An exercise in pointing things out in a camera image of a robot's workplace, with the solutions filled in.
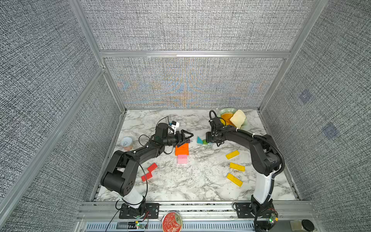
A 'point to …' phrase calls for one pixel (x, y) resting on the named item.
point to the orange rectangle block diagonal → (181, 152)
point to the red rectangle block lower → (148, 176)
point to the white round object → (127, 143)
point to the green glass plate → (231, 110)
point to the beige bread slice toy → (238, 118)
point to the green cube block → (204, 142)
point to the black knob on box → (307, 224)
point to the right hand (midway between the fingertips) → (208, 134)
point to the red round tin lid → (172, 222)
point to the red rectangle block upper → (152, 167)
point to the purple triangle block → (188, 141)
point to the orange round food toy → (227, 117)
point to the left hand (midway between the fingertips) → (193, 137)
